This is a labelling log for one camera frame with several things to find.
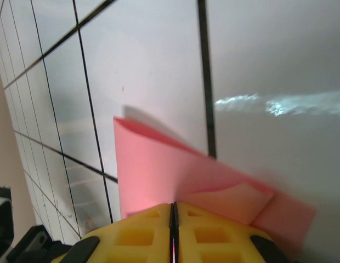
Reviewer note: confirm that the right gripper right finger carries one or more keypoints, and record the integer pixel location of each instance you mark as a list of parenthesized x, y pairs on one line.
[(214, 241)]

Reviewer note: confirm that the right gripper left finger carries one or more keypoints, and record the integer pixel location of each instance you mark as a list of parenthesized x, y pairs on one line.
[(137, 241)]

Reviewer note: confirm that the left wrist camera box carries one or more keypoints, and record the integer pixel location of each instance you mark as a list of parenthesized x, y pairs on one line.
[(2, 219)]

